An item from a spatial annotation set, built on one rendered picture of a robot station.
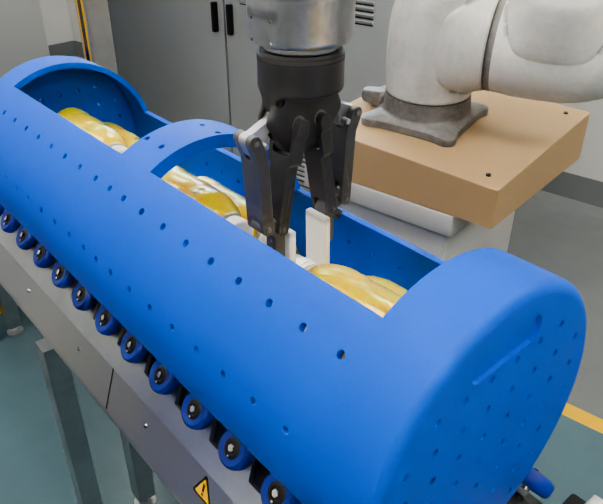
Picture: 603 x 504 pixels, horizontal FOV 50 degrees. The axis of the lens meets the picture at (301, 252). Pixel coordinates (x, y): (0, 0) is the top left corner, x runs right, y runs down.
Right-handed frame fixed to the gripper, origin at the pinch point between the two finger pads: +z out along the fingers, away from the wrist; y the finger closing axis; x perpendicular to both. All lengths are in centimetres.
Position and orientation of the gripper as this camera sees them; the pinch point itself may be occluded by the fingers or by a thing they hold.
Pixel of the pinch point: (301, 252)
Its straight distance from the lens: 64.9
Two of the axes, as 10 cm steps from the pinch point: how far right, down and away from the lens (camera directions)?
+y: -7.6, 3.3, -5.6
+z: 0.0, 8.6, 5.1
